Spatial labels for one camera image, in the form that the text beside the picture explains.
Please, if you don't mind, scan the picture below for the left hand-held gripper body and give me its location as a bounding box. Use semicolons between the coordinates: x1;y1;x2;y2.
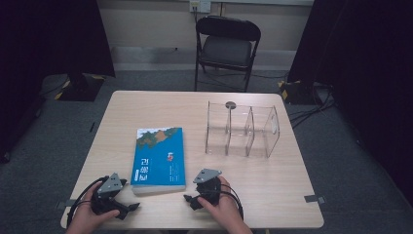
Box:
92;173;125;215

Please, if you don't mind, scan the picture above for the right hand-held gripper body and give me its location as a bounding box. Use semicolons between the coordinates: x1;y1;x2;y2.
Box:
193;168;224;207

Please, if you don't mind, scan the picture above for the blue book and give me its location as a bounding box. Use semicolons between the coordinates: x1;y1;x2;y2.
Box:
130;126;187;196

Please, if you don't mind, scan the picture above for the clear acrylic book rack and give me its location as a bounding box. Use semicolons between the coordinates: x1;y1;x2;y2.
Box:
204;100;281;159

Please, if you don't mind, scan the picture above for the person's right hand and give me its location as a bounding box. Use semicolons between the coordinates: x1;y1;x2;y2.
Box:
196;175;247;229

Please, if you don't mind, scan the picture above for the person's left hand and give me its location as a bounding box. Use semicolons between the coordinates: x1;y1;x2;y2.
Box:
65;180;122;234

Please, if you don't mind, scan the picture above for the grey tape piece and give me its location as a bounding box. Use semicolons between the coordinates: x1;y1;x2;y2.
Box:
56;198;77;211
304;194;326;205

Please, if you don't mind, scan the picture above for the black stand base yellow tape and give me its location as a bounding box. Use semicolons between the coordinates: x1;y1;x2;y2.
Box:
54;72;106;102
278;79;325;105

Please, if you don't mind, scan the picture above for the black folding chair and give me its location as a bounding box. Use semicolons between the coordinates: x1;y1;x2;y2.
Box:
194;15;262;93

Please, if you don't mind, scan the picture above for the dark curtain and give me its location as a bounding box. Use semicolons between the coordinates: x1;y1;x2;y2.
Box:
286;0;413;209
0;0;116;164

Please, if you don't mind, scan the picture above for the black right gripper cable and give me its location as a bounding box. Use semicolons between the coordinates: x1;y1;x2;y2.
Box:
220;184;244;220

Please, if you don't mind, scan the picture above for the thin black floor cable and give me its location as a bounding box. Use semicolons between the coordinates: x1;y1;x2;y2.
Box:
203;66;290;93

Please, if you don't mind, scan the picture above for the black floor cable bundle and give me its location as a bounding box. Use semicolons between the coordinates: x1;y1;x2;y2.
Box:
287;82;337;130

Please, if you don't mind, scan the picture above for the white wall outlet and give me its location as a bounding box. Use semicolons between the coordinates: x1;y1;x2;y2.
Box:
189;0;212;14

